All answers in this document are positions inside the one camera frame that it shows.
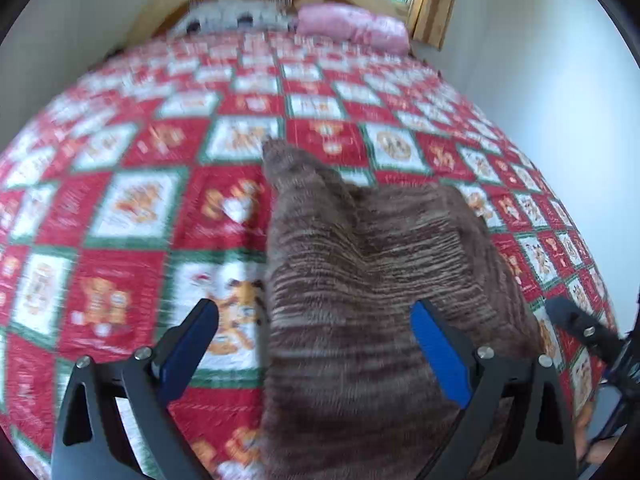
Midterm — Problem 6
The pink pillow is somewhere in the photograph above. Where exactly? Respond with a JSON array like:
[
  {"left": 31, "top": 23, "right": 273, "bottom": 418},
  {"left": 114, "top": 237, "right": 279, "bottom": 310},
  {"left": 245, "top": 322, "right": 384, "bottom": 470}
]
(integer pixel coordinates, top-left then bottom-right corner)
[{"left": 295, "top": 2, "right": 412, "bottom": 56}]

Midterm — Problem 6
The person's right hand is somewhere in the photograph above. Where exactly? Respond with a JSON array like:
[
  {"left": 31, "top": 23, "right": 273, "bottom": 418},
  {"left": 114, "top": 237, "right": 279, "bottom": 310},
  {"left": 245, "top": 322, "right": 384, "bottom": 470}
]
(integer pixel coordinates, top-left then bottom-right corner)
[{"left": 574, "top": 411, "right": 619, "bottom": 467}]

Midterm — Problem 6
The golden curtain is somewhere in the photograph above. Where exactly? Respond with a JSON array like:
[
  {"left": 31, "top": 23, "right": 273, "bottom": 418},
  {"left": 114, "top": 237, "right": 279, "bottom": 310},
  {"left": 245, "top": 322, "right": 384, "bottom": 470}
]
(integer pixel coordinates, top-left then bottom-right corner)
[{"left": 404, "top": 0, "right": 464, "bottom": 52}]

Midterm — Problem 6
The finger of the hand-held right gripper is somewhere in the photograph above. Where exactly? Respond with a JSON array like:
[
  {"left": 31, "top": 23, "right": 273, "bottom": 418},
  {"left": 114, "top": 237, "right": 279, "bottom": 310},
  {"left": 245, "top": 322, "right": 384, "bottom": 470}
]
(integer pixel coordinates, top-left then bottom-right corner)
[{"left": 544, "top": 295, "right": 627, "bottom": 367}]

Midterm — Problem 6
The white pillow with dark dots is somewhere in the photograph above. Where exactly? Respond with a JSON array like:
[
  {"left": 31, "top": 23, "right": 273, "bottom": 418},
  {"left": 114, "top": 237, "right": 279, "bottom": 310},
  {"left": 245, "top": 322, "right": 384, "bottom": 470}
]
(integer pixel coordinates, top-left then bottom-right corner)
[{"left": 169, "top": 0, "right": 299, "bottom": 37}]

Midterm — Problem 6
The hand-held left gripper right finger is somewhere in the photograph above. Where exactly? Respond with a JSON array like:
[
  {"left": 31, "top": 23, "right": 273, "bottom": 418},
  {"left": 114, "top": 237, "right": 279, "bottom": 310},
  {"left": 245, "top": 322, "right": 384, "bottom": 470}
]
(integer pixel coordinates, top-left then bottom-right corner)
[{"left": 410, "top": 298, "right": 582, "bottom": 480}]

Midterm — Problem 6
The red and white printed blanket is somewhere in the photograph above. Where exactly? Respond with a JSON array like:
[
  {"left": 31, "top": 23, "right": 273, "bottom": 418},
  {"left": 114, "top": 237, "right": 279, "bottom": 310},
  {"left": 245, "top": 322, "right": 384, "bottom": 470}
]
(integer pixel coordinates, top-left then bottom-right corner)
[{"left": 0, "top": 29, "right": 622, "bottom": 480}]

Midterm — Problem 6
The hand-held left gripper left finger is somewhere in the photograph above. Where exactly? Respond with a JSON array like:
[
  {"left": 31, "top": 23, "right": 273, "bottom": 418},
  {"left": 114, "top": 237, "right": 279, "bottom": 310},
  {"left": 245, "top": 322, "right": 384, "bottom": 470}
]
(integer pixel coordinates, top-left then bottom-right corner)
[{"left": 50, "top": 297, "right": 221, "bottom": 480}]

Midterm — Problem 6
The brown striped knit sweater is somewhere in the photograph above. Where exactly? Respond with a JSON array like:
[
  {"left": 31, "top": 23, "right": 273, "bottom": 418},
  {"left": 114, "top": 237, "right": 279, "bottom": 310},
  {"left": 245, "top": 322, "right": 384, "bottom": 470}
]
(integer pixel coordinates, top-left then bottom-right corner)
[{"left": 256, "top": 138, "right": 547, "bottom": 480}]

